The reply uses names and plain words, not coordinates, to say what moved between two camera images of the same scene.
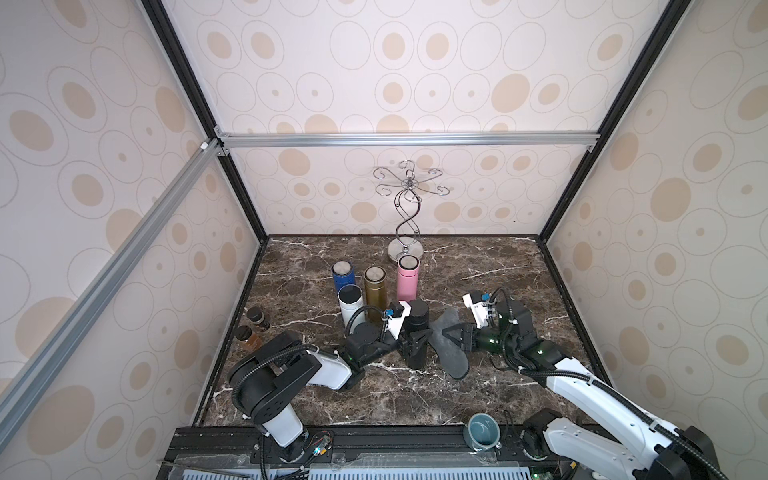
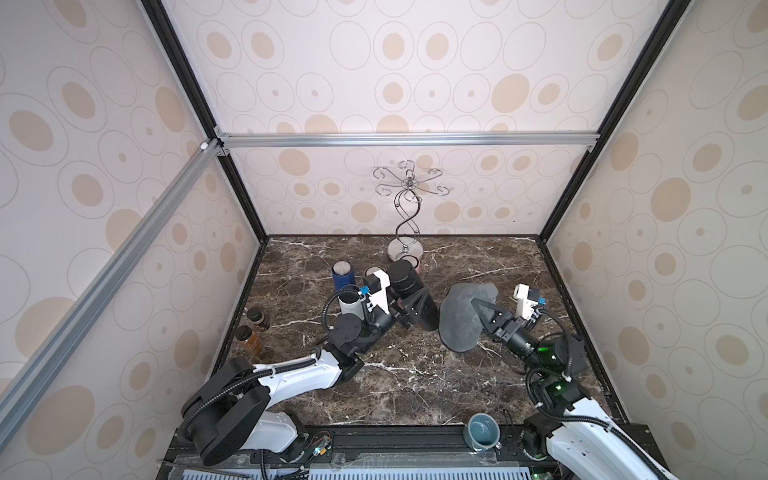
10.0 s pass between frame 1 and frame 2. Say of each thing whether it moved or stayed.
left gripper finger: moved
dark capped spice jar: stayed
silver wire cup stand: stayed
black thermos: moved
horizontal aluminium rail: stayed
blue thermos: stayed
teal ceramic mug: stayed
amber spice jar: stayed
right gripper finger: moved
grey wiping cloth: moved
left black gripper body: moved
